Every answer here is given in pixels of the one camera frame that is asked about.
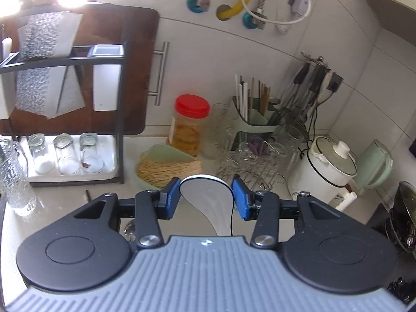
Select metal spoon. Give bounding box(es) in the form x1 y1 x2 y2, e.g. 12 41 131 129
123 219 137 241

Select green electric kettle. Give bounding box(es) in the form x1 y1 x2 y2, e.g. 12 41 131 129
353 139 394 191

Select white tray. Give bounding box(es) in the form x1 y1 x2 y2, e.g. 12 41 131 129
18 135 118 183

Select hanging kitchen utensils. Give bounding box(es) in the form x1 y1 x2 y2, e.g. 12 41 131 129
279 52 332 127

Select group of clear glass cups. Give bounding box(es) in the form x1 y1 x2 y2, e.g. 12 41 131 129
224 140 293 183

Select small clear glass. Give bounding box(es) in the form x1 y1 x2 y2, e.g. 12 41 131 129
54 133 80 175
79 132 105 173
28 133 56 174

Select dried noodles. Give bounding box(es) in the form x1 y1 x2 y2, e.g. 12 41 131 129
137 158 202 186

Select overhead cabinet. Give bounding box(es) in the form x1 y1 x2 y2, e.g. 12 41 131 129
356 0 416 49

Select large glass mug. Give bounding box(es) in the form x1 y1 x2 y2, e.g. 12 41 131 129
278 124 309 170

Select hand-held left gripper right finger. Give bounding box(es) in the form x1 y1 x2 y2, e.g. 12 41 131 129
232 177 340 248

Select wooden cutting board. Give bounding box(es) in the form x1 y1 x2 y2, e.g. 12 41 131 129
0 3 170 137

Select black wok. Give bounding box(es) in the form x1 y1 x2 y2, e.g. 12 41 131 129
388 180 416 254

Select white rack container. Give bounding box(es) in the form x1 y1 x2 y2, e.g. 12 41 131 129
90 44 126 112
0 37 14 119

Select black power cable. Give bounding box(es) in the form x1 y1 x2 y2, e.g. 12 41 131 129
304 91 335 157

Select white electric cooker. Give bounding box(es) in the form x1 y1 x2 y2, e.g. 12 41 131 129
288 135 358 213

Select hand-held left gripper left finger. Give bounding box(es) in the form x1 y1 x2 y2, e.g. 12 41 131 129
74 177 181 248

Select black wall outlet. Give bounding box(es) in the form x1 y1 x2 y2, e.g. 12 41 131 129
328 73 344 93

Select green utensil holder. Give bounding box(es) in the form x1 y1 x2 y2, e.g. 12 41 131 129
229 96 283 152

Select tall textured glass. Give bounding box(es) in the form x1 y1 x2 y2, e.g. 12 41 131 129
0 138 37 218

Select purple cup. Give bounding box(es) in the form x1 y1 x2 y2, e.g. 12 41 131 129
249 138 267 153

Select embossed silver sheet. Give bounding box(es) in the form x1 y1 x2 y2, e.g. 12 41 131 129
15 11 83 119

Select grey flat sheet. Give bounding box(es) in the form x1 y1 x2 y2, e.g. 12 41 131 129
57 65 87 118

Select red-lid plastic jar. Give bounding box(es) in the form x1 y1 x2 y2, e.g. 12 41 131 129
166 94 211 157

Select clear ribbed glass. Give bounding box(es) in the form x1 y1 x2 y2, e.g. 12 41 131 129
201 104 233 160

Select green plastic basket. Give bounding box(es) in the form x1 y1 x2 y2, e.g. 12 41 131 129
136 144 202 191

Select black metal rack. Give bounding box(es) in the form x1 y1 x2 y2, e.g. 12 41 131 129
0 41 131 187

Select bundle of chopsticks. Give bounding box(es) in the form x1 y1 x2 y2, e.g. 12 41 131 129
235 75 272 121

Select white cable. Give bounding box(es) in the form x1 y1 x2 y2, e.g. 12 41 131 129
242 0 315 35

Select blue pipe valve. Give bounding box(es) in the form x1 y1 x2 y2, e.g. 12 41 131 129
242 11 265 30
187 0 213 13

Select wire cup rack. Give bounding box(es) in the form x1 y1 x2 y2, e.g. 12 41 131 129
216 156 287 192

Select white ceramic spoon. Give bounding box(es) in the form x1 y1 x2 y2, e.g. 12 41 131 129
179 174 235 237

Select black stove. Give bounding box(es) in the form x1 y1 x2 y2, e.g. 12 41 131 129
367 201 416 306

